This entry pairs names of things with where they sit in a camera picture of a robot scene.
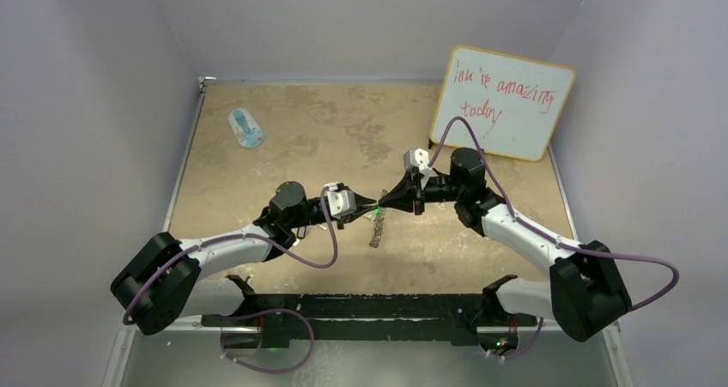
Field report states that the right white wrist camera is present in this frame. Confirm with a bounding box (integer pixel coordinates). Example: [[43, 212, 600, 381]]
[[403, 148, 436, 183]]

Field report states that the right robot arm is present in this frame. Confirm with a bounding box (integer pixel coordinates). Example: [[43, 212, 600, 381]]
[[379, 148, 633, 342]]

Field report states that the black base beam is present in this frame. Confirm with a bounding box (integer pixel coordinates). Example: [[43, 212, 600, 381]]
[[202, 276, 537, 348]]

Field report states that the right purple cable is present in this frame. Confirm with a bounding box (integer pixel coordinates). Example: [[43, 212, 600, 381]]
[[428, 116, 681, 362]]

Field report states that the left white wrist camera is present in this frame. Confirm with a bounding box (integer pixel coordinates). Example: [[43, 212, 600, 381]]
[[323, 183, 356, 220]]

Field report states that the blue white blister package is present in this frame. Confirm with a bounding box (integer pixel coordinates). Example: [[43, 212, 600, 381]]
[[228, 108, 264, 149]]

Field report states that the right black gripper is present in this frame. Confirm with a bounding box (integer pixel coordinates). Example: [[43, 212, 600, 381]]
[[379, 170, 464, 217]]

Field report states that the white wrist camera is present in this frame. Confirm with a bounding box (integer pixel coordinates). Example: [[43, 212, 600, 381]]
[[323, 183, 356, 220], [403, 148, 436, 183]]

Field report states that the whiteboard with yellow frame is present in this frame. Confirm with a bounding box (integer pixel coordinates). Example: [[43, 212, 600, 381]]
[[428, 45, 576, 161]]

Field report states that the metal disc with keyrings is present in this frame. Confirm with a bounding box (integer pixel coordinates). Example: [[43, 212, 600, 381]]
[[368, 206, 386, 249]]

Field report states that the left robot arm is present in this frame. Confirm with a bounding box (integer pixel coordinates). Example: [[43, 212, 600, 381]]
[[110, 181, 377, 335]]

